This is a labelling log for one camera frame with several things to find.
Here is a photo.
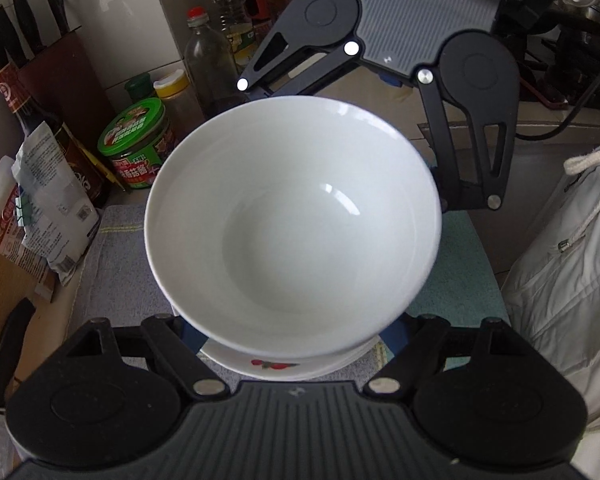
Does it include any plain white bowl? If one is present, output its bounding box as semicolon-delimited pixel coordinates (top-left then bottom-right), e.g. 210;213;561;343
144;95;443;361

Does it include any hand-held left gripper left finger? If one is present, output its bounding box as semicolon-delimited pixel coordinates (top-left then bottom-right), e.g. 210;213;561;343
77;314;230;401

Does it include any black gas stove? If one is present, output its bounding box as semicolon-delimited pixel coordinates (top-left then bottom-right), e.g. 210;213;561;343
517;2;600;111

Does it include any white jacket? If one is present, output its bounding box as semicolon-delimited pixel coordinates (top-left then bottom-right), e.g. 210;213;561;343
500;105;600;480

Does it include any white fruit-print plate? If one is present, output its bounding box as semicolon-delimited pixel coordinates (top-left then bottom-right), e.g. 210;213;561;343
200;340;383;380

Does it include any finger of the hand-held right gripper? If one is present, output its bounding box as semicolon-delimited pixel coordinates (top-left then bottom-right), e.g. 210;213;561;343
415;66;517;212
236;27;362;98

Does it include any red and white bag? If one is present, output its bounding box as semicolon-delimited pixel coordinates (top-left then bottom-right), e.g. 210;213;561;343
0;155;56;303

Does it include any grey checked cloth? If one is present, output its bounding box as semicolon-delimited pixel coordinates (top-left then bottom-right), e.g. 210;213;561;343
69;204;183;346

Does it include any yellow seasoning packet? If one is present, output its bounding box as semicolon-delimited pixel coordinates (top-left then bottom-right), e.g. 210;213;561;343
77;136;131;193

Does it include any dark soy sauce bottle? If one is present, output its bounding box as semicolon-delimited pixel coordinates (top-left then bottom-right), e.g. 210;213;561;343
0;67;106;207

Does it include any wooden cutting board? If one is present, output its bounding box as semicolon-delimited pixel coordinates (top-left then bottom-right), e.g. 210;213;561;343
0;235;37;406

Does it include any green lid sauce jar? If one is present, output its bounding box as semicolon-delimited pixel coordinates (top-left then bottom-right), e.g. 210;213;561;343
97;97;177;191

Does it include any brown knife block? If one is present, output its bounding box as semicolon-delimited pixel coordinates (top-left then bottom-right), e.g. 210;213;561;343
16;25;117;207

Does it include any black cable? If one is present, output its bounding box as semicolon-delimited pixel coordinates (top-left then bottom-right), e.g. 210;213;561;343
515;52;600;141

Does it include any white plastic bag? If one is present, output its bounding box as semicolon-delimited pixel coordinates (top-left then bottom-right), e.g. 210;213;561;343
11;121;101;287

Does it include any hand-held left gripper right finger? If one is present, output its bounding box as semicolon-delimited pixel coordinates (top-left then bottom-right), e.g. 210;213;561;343
364;312;526;401

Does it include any small green lid jar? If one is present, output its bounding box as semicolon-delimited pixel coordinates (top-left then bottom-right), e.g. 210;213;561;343
125;74;157;107

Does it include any black handle kitchen knife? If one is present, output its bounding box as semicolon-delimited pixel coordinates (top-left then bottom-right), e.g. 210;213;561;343
0;297;37;466

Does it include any teal cloth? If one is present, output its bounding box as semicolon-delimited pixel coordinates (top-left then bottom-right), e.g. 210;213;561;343
405;210;512;328

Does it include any yellow lid spice jar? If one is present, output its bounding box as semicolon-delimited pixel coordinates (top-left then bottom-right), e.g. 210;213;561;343
153;71;207;128

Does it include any yellow-green label bottle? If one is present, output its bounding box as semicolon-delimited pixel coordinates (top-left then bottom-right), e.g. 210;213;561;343
207;0;258;73

